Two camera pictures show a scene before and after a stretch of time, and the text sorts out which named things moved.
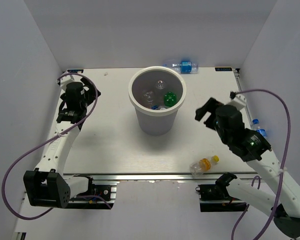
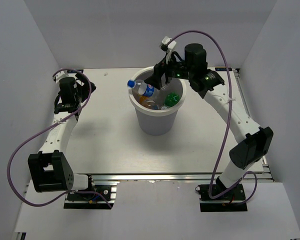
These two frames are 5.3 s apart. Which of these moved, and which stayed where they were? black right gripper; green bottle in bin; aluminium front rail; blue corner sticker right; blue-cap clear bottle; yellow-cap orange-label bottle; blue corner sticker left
Moved: black right gripper; blue-cap clear bottle; yellow-cap orange-label bottle
Stayed: aluminium front rail; blue corner sticker left; green bottle in bin; blue corner sticker right
